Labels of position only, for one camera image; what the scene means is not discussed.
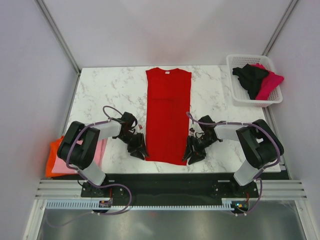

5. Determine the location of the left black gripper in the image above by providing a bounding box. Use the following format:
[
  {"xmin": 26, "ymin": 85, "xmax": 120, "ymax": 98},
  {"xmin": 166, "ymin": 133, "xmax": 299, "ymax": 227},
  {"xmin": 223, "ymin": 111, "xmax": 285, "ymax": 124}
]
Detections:
[{"xmin": 117, "ymin": 131, "xmax": 149, "ymax": 161}]

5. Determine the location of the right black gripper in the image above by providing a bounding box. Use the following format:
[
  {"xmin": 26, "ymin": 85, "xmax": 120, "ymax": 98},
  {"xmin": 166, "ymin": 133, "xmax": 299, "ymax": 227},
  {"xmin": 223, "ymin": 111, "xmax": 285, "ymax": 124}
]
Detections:
[{"xmin": 181, "ymin": 134, "xmax": 216, "ymax": 165}]

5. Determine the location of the red t shirt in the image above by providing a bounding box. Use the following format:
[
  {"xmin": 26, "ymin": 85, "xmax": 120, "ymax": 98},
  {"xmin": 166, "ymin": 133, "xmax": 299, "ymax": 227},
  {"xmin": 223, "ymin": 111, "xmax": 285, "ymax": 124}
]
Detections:
[{"xmin": 145, "ymin": 67, "xmax": 192, "ymax": 166}]

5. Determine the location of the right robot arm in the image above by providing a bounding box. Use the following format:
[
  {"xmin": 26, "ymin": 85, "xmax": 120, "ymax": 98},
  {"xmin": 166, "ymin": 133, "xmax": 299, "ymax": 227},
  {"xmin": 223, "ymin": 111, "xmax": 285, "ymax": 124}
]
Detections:
[{"xmin": 182, "ymin": 112, "xmax": 284, "ymax": 197}]

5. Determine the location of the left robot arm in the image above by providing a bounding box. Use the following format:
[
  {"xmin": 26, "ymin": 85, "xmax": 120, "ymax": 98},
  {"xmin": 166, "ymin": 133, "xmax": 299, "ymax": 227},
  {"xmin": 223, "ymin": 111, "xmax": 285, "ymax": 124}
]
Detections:
[{"xmin": 57, "ymin": 112, "xmax": 149, "ymax": 197}]

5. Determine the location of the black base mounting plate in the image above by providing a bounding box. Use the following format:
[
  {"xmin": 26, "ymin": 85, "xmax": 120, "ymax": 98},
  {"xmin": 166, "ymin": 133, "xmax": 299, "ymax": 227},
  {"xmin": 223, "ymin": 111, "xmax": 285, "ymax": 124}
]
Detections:
[{"xmin": 81, "ymin": 173, "xmax": 259, "ymax": 206}]

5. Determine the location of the white plastic basket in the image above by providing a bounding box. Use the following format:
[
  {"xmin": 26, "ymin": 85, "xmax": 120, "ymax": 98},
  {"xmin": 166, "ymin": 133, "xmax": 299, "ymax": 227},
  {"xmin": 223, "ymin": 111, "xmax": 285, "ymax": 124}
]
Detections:
[{"xmin": 226, "ymin": 54, "xmax": 284, "ymax": 108}]

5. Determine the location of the folded pink t shirt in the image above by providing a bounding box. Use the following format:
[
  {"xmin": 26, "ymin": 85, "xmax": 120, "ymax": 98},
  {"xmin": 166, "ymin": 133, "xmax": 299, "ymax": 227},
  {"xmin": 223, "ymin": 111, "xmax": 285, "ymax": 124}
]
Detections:
[{"xmin": 52, "ymin": 139, "xmax": 107, "ymax": 176}]

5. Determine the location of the folded orange t shirt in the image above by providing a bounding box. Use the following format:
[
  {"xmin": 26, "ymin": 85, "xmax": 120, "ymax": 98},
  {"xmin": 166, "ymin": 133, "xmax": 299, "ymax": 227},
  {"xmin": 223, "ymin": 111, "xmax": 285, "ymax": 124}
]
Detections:
[{"xmin": 45, "ymin": 136, "xmax": 64, "ymax": 178}]

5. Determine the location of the black t shirt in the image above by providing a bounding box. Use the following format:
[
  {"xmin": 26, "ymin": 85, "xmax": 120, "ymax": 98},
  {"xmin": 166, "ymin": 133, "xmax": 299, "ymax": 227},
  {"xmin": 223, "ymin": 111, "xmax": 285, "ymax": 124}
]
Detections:
[{"xmin": 232, "ymin": 64, "xmax": 269, "ymax": 100}]

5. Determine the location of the magenta t shirt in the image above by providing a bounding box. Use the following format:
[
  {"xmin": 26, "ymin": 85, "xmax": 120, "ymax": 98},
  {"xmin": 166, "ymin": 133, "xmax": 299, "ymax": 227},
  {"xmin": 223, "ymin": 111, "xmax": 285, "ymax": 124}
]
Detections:
[{"xmin": 251, "ymin": 63, "xmax": 284, "ymax": 101}]

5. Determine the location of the white slotted cable duct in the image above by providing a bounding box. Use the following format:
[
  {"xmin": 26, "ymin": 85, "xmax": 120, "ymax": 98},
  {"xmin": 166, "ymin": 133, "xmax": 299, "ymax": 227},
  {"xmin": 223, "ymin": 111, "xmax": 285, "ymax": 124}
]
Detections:
[{"xmin": 45, "ymin": 198, "xmax": 248, "ymax": 211}]

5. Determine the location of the aluminium front rail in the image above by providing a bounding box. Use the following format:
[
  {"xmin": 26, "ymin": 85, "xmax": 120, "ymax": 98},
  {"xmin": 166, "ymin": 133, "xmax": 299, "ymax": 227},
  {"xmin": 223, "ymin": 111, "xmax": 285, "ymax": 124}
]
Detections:
[{"xmin": 35, "ymin": 180, "xmax": 307, "ymax": 200}]

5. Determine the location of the left aluminium frame post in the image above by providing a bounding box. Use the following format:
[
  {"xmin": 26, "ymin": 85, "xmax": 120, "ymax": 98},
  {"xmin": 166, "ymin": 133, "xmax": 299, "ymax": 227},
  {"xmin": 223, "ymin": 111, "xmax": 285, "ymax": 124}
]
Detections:
[{"xmin": 34, "ymin": 0, "xmax": 82, "ymax": 76}]

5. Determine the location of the aluminium frame post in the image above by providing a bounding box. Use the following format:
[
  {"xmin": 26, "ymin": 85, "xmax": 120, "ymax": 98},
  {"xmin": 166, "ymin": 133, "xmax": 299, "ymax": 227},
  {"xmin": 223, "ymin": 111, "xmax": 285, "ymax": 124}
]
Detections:
[
  {"xmin": 34, "ymin": 0, "xmax": 82, "ymax": 76},
  {"xmin": 262, "ymin": 0, "xmax": 300, "ymax": 56}
]

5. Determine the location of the right aluminium frame post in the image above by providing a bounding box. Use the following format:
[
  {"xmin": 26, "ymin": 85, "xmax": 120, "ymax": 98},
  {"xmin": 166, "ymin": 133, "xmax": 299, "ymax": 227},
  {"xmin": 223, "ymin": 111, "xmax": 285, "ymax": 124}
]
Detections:
[{"xmin": 262, "ymin": 0, "xmax": 300, "ymax": 56}]

